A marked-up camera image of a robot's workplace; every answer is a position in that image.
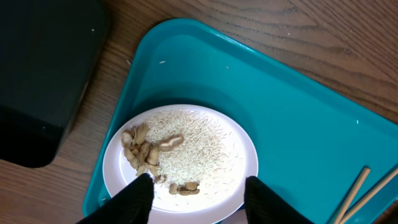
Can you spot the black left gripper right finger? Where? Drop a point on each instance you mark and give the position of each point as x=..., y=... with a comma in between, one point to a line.
x=264, y=206

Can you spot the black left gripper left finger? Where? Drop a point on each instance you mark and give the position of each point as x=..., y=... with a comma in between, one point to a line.
x=132, y=205

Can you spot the white round plate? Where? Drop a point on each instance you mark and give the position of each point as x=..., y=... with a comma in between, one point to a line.
x=221, y=190

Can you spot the wooden chopstick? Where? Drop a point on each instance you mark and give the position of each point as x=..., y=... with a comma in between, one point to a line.
x=351, y=195
x=366, y=198

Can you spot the peanut shells food scraps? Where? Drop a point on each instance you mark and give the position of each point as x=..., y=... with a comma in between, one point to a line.
x=143, y=152

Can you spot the teal serving tray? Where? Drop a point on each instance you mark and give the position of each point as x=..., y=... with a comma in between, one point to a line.
x=311, y=142

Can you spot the black plastic tray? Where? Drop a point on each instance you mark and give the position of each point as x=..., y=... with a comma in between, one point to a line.
x=49, y=49

